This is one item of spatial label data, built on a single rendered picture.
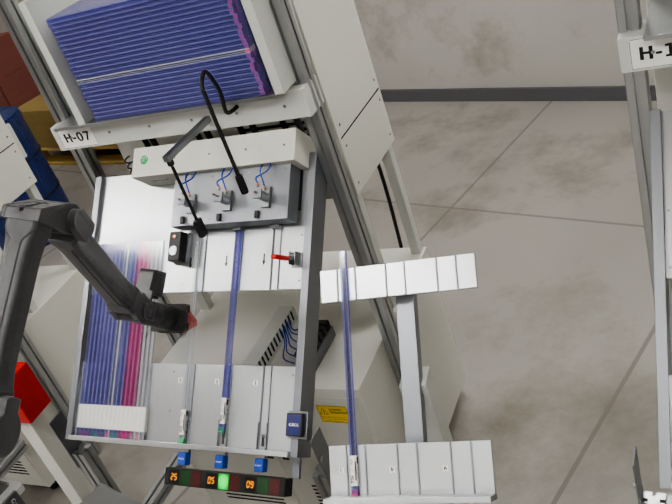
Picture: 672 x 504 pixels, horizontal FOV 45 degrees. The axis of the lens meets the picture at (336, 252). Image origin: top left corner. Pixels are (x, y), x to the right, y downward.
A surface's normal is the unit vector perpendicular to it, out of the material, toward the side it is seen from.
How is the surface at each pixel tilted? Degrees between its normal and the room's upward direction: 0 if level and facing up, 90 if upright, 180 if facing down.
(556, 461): 0
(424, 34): 90
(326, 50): 90
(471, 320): 0
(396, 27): 90
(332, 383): 0
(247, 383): 43
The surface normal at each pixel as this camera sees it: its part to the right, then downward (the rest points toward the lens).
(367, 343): -0.29, -0.82
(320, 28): 0.89, -0.04
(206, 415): -0.46, -0.21
